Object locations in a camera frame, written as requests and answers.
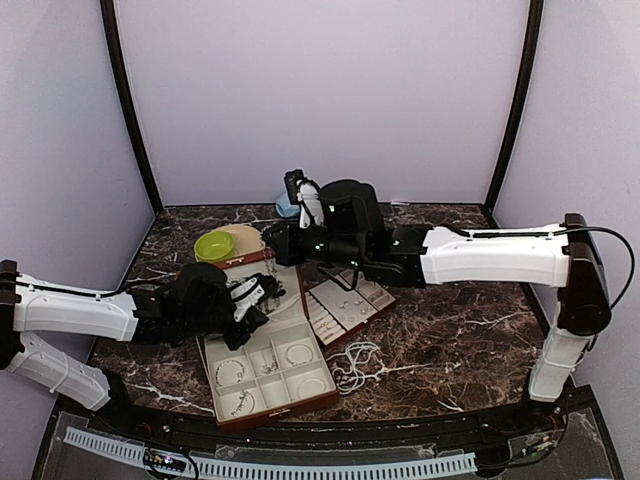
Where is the silver link bracelet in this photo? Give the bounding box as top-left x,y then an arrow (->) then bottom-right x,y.
213,359 -> 247,385

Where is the green bowl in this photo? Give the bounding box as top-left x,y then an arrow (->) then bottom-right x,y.
194,231 -> 235,263

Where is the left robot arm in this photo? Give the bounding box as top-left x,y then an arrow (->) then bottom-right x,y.
1,259 -> 279,436

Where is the white bangle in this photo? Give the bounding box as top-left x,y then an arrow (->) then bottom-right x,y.
297,378 -> 326,399

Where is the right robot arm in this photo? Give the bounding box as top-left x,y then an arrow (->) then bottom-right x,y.
262,170 -> 617,434

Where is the toggle clasp chain necklace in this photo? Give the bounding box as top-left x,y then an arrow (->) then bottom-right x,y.
259,234 -> 286,316

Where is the small red jewelry tray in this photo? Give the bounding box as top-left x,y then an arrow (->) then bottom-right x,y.
305,273 -> 396,347

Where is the beige plate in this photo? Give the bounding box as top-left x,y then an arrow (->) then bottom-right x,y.
217,224 -> 264,257

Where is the light blue faceted cup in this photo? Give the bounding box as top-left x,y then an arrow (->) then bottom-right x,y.
275,192 -> 300,219

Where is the white cable duct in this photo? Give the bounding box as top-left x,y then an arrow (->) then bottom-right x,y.
63,427 -> 477,479

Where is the long white pearl necklace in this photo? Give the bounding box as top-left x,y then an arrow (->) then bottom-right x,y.
329,341 -> 384,396

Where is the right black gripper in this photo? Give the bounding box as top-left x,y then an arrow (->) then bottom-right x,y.
263,216 -> 367,271

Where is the large red jewelry box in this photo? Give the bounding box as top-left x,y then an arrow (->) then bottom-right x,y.
200,249 -> 338,433

